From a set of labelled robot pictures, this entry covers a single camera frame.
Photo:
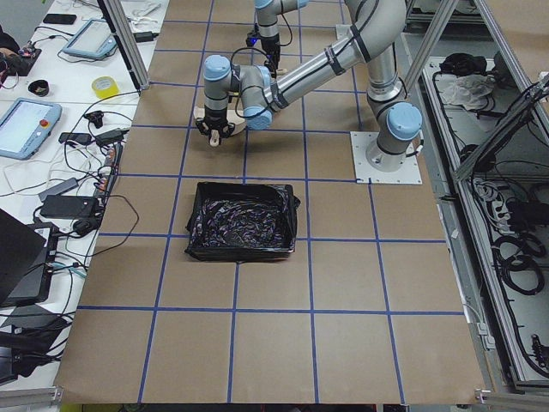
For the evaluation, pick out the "black power adapter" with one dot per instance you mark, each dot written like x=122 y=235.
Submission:
x=69 y=207

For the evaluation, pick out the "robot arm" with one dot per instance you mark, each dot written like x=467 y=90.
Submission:
x=266 y=28
x=369 y=40

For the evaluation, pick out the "far blue teach pendant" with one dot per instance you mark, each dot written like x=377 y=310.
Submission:
x=94 y=40

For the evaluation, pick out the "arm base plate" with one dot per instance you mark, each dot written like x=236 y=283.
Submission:
x=373 y=166

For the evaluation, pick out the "blue teach pendant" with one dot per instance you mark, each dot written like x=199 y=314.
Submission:
x=26 y=125
x=94 y=40

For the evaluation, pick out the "bin with black bag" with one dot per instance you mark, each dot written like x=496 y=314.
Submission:
x=242 y=222

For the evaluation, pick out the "beige plastic dustpan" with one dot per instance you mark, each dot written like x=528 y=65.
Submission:
x=234 y=116

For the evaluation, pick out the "near blue teach pendant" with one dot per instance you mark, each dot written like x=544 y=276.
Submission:
x=26 y=125

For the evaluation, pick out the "aluminium frame post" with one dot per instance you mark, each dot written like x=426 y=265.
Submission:
x=113 y=13

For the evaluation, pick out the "black laptop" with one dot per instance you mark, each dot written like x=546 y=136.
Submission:
x=27 y=256

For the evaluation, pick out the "yellow tape roll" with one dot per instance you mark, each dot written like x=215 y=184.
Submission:
x=105 y=87

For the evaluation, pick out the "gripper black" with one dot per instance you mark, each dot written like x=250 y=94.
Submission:
x=271 y=46
x=214 y=118

